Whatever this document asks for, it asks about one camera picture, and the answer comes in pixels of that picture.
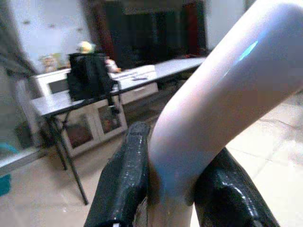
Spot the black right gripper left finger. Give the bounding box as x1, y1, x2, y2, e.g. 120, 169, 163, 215
84, 122, 152, 227

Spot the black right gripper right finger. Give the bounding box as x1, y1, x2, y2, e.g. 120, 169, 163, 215
193, 147, 280, 227

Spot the white broom handle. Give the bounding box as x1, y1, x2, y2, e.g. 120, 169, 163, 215
146, 0, 303, 227

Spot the white tv cabinet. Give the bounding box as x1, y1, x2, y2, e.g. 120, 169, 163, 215
32, 65, 159, 158

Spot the grey folding table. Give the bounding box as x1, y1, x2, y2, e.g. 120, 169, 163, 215
30, 56, 207, 205

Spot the black backpack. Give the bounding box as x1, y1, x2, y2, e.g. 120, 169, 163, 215
67, 52, 122, 114

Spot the teal plastic object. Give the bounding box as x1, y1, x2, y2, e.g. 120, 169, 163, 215
0, 174, 12, 196

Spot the yellow green plush toy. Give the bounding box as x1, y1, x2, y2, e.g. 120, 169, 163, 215
76, 41, 96, 54

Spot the black television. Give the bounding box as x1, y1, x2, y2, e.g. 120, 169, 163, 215
104, 1, 207, 69

